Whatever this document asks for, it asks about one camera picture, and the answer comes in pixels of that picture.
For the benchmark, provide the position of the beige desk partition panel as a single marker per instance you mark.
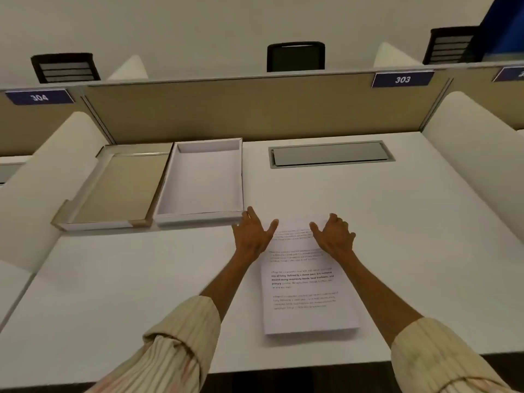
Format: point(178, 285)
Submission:
point(495, 96)
point(262, 108)
point(37, 126)

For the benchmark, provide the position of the person's left forearm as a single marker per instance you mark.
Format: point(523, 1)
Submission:
point(196, 319)

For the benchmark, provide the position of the stack of white printed paper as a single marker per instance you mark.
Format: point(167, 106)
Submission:
point(305, 290)

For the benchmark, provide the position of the black slatted office chair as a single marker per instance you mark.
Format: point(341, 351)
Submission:
point(450, 45)
point(65, 68)

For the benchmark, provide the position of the blue desk number sign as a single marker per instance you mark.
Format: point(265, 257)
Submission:
point(39, 96)
point(403, 79)
point(509, 73)

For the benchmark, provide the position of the white cardboard box tray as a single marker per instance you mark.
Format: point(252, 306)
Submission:
point(202, 182)

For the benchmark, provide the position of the person's right hand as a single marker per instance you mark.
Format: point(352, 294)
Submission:
point(337, 241)

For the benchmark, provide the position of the beige cardboard box lid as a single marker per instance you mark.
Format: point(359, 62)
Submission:
point(118, 188)

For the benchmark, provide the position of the person's right thumb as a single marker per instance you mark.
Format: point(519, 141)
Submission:
point(316, 231)

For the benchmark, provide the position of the person's left hand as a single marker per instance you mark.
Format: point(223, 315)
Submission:
point(250, 239)

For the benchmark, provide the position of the white curved desk side divider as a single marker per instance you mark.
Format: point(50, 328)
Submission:
point(393, 56)
point(45, 188)
point(479, 155)
point(130, 69)

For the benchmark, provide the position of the person's left thumb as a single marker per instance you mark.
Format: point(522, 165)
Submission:
point(273, 228)

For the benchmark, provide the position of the person's right forearm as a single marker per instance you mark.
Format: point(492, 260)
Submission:
point(393, 311)

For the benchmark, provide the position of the black mesh office chair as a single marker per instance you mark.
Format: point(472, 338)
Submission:
point(295, 57)

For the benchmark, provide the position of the blue board panel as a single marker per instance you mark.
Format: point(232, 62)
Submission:
point(504, 26)

